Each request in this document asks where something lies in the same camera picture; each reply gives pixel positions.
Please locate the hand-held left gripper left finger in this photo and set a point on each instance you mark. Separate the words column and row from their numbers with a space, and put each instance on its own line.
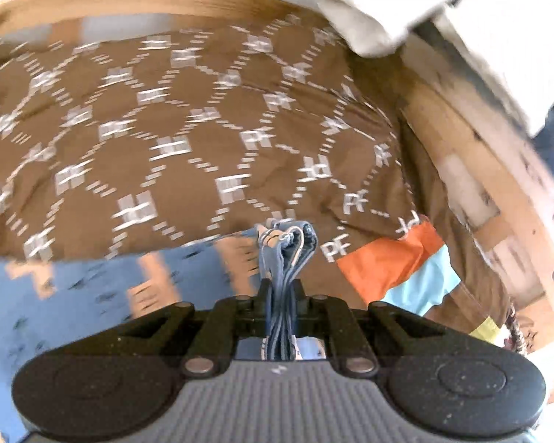
column 251, row 309

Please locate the white hanging garment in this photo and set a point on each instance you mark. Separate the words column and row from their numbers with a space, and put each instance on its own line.
column 489, row 23

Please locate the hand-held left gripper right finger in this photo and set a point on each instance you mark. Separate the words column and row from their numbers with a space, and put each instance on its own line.
column 314, row 309

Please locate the brown patterned colourful bedsheet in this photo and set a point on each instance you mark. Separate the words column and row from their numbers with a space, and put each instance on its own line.
column 166, row 115

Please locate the wooden bed frame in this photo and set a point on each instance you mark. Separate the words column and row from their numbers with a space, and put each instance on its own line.
column 498, row 157

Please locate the blue pants with orange cars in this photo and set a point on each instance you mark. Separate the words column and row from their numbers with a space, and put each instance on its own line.
column 74, row 286

